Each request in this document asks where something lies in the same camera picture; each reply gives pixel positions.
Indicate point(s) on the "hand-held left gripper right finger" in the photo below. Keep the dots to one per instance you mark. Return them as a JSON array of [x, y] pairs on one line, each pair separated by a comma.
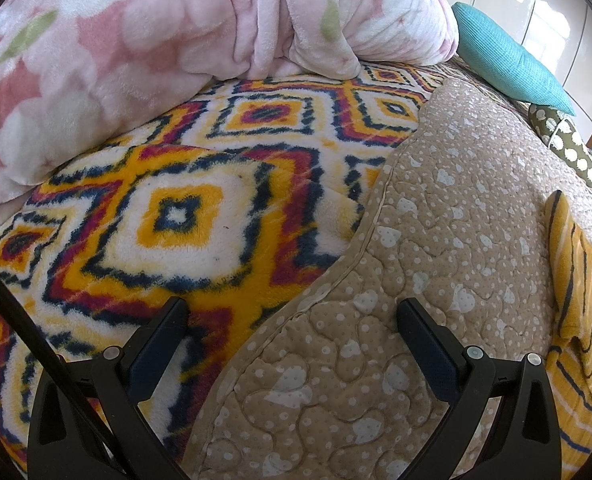
[[428, 352]]

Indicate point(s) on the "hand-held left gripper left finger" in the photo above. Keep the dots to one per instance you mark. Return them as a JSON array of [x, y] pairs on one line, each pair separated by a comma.
[[157, 352]]

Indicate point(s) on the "yellow striped garment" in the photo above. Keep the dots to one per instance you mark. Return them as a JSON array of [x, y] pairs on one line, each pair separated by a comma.
[[580, 290]]

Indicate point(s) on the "beige quilted bedspread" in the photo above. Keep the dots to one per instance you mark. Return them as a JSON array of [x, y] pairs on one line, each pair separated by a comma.
[[450, 220]]

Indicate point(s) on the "colourful diamond pattern blanket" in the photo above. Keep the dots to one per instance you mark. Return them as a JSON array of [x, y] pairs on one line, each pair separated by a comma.
[[216, 220]]

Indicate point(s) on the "olive polka dot pillow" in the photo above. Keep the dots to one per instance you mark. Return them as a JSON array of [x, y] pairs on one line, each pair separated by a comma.
[[575, 155]]

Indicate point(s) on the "pink floral fleece blanket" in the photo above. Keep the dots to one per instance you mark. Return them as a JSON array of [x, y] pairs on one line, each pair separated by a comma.
[[126, 60]]

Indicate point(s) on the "teal pillow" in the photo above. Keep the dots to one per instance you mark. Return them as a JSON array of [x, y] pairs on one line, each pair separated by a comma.
[[510, 55]]

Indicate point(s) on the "glossy white wardrobe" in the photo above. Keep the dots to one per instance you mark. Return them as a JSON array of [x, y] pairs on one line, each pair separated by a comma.
[[540, 5]]

